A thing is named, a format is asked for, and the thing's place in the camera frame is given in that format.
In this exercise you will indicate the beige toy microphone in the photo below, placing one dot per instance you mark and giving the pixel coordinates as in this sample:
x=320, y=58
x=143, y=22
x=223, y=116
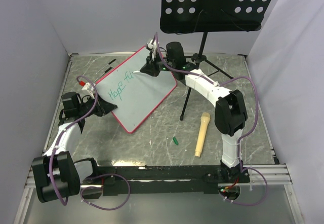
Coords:
x=204, y=121

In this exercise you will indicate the pink framed whiteboard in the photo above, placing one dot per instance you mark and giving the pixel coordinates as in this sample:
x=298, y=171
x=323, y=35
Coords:
x=137, y=95

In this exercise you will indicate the aluminium rail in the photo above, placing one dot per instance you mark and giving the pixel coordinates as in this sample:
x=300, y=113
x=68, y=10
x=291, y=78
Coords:
x=274, y=175

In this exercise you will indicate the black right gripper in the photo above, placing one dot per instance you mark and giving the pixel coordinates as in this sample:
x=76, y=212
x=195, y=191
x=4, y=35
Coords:
x=150, y=68

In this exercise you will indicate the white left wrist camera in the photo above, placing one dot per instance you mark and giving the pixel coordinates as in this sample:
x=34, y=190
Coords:
x=88, y=89

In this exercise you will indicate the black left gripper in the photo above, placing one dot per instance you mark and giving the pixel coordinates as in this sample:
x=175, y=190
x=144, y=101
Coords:
x=103, y=107

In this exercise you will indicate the green marker cap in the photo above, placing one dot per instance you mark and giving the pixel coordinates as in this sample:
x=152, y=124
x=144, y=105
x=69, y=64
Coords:
x=175, y=141

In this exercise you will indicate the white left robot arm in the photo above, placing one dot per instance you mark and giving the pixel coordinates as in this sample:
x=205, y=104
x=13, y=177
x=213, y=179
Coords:
x=55, y=172

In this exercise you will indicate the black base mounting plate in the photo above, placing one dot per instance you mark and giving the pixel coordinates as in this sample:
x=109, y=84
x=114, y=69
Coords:
x=165, y=179

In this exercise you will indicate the black music stand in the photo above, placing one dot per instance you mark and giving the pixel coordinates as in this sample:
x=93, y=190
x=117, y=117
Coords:
x=205, y=16

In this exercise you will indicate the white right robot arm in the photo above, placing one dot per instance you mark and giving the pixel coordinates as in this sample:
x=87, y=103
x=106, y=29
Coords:
x=230, y=110

